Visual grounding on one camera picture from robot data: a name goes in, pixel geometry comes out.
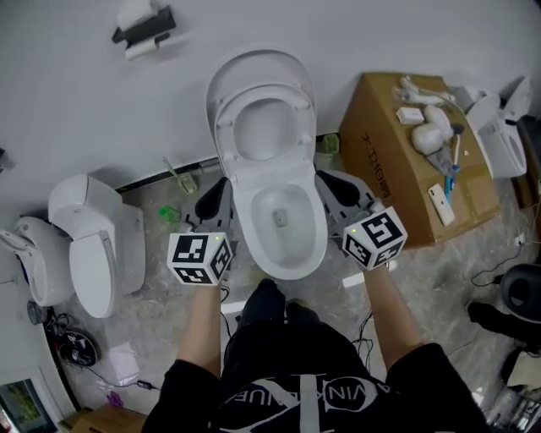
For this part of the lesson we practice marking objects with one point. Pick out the small brown cardboard box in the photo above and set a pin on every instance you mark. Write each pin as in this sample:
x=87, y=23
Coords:
x=105, y=420

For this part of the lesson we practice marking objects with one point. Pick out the white toilet bowl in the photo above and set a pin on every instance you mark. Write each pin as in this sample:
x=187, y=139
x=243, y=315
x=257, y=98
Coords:
x=291, y=249

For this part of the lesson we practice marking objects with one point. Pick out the black round bin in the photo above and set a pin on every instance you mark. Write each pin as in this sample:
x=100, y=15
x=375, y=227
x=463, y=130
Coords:
x=522, y=287

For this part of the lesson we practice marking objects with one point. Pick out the person's right forearm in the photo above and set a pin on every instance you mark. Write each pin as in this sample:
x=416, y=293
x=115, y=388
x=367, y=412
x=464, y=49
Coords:
x=391, y=317

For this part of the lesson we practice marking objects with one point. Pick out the white plastic bag bundle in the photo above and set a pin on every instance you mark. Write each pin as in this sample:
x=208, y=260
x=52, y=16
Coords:
x=431, y=131

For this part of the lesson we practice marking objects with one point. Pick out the white paper sheet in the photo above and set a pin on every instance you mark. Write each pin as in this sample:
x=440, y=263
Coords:
x=123, y=363

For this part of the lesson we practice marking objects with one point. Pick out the pale green toilet brush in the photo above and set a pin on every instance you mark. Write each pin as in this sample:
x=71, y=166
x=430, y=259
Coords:
x=181, y=179

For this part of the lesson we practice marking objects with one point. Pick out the person's black shoe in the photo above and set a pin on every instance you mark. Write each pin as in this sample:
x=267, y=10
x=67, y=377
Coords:
x=302, y=310
x=264, y=302

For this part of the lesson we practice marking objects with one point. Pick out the person's black printed shirt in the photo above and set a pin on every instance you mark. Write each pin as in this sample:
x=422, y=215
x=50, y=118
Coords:
x=296, y=389

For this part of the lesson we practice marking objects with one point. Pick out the small bright green object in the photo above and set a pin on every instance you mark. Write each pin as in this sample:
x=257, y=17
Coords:
x=170, y=212

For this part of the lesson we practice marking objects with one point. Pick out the metal rack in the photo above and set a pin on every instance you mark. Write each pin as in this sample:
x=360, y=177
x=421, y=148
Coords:
x=515, y=410

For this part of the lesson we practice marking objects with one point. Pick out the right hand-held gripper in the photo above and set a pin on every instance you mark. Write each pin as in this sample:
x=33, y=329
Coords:
x=374, y=237

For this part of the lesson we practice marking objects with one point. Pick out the white toilet with grey trim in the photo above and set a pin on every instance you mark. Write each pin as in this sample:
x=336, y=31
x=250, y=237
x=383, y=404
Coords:
x=498, y=139

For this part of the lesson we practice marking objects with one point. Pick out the black bag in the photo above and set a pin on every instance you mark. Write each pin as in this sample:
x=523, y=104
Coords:
x=503, y=321

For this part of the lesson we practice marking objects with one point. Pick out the glass tank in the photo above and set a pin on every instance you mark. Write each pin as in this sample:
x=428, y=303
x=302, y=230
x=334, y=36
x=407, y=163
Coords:
x=21, y=406

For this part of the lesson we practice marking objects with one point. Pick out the small white flat box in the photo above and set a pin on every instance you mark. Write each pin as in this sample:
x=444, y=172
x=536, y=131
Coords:
x=410, y=115

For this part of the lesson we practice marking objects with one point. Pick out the grey round can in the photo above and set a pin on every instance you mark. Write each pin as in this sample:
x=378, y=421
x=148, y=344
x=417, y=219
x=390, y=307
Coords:
x=36, y=313

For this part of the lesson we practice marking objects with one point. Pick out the large brown cardboard box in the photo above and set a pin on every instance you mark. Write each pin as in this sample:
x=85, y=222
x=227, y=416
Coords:
x=380, y=139

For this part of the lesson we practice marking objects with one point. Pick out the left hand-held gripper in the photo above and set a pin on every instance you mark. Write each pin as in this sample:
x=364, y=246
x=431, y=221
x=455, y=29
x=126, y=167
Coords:
x=192, y=258

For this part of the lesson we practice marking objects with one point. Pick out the black wall shelf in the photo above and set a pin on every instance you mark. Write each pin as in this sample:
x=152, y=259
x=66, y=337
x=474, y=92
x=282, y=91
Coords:
x=143, y=27

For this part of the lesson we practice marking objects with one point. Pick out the person's left forearm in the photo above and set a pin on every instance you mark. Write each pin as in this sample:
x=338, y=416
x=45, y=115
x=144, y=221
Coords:
x=203, y=330

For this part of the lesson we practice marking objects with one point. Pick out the grey cloth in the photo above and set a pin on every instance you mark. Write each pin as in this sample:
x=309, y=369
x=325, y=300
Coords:
x=439, y=160

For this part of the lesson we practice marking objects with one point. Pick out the purple small object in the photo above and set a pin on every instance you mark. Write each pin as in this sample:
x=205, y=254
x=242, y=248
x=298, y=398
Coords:
x=114, y=398

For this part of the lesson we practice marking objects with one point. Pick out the white toilet lid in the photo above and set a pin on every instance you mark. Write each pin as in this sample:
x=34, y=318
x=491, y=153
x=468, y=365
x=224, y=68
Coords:
x=258, y=67

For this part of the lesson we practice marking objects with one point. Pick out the green plastic container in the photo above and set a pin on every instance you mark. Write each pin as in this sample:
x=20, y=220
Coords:
x=328, y=144

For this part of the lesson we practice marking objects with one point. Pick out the white smartphone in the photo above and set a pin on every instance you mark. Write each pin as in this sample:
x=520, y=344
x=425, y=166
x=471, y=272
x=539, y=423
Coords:
x=441, y=205

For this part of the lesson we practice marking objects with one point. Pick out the white tissue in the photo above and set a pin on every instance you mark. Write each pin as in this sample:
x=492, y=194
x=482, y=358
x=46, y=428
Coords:
x=133, y=12

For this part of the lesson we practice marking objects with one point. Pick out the white toilet seat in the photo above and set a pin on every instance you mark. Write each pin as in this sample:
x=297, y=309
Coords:
x=226, y=139

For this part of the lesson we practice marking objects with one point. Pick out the white floor label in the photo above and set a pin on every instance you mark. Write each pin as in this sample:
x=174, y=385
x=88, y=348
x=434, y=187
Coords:
x=353, y=280

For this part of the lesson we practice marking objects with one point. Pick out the white toilet with closed lid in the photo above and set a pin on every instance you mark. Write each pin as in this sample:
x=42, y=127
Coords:
x=97, y=262

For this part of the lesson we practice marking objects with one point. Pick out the white toilet paper roll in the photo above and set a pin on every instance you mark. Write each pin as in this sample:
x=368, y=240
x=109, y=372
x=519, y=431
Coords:
x=141, y=50

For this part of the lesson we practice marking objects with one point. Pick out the dark wooden furniture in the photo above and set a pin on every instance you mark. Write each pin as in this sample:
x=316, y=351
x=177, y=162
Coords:
x=530, y=169

